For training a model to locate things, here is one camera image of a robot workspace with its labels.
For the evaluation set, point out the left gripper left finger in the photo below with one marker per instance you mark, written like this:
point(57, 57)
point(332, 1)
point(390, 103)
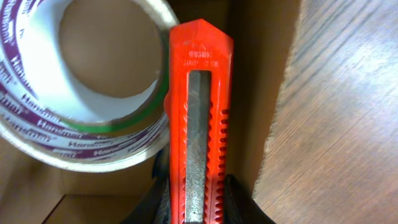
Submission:
point(154, 206)

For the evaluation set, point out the brown cardboard box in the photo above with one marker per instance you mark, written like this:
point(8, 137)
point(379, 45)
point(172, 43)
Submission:
point(35, 192)

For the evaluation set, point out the orange utility knife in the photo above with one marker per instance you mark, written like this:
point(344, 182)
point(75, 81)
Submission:
point(197, 104)

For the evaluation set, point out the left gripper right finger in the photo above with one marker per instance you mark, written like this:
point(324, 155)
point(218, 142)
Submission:
point(239, 207)

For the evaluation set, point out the cream masking tape roll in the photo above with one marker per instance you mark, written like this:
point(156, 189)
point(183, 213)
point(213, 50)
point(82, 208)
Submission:
point(89, 61)

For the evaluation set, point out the green tape roll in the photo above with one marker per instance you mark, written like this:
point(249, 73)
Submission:
point(148, 114)

